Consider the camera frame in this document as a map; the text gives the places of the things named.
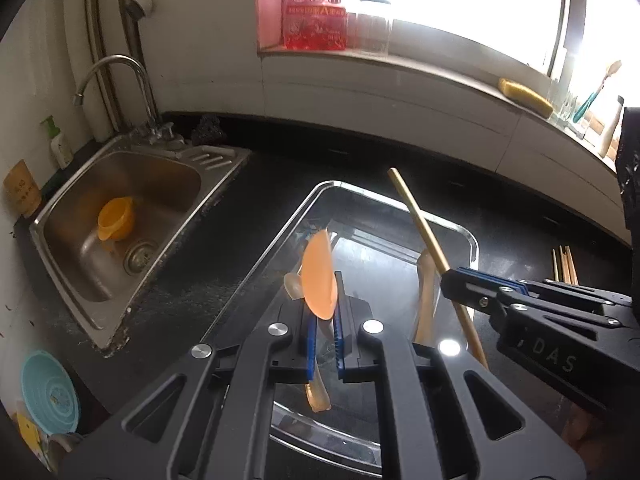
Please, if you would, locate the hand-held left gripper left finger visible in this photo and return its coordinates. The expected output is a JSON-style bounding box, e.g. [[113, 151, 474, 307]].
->
[[60, 305, 323, 480]]

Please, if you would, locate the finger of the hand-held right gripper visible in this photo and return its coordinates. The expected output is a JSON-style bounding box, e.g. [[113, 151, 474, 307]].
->
[[449, 268, 637, 312], [439, 275, 627, 329]]

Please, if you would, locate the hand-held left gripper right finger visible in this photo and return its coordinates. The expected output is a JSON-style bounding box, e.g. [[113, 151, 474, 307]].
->
[[333, 271, 587, 480]]

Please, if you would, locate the orange plastic spoon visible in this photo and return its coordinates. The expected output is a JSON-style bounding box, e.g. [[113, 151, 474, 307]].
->
[[300, 228, 337, 321]]

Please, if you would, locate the clear plastic tray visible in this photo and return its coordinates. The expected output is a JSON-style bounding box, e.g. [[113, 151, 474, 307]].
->
[[200, 180, 481, 478]]

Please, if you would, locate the person's right hand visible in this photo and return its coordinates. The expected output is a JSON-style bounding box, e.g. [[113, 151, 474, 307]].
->
[[565, 405, 595, 456]]

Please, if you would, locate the yellow sponge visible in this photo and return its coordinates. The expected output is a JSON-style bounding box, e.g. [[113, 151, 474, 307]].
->
[[498, 77, 555, 118]]

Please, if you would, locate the clear drinking glasses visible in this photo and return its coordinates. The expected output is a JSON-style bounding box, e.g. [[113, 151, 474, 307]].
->
[[547, 77, 588, 136]]

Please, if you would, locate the white bottle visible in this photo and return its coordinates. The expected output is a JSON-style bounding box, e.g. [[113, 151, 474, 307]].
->
[[597, 95, 626, 158]]

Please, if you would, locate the stainless steel sink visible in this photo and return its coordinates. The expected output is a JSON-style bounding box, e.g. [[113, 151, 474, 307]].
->
[[29, 132, 251, 358]]

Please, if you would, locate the orange plastic cup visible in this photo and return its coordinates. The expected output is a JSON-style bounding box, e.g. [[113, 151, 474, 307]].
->
[[96, 196, 137, 253]]

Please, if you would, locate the dark steel wool scrubber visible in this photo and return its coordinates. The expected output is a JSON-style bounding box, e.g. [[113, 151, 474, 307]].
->
[[191, 114, 228, 146]]

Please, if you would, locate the clear glass jar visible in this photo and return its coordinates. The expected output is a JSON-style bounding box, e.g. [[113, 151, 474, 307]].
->
[[346, 0, 395, 57]]

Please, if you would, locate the yellow plastic item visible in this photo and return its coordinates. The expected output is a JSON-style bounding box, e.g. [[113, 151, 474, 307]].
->
[[15, 410, 43, 461]]

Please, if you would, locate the red detergent pouch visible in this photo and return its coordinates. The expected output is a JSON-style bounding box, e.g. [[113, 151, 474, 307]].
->
[[281, 0, 348, 53]]

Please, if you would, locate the green pump soap bottle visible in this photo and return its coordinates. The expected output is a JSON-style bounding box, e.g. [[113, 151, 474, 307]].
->
[[40, 115, 76, 170]]

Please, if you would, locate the chrome faucet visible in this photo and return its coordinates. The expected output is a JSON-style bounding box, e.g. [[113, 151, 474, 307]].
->
[[74, 55, 182, 144]]

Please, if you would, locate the teal handled brush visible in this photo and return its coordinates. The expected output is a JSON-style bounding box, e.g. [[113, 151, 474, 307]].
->
[[571, 60, 622, 124]]

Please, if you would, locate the grey wall pipe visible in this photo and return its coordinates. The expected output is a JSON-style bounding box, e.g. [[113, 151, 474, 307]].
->
[[82, 0, 153, 138]]

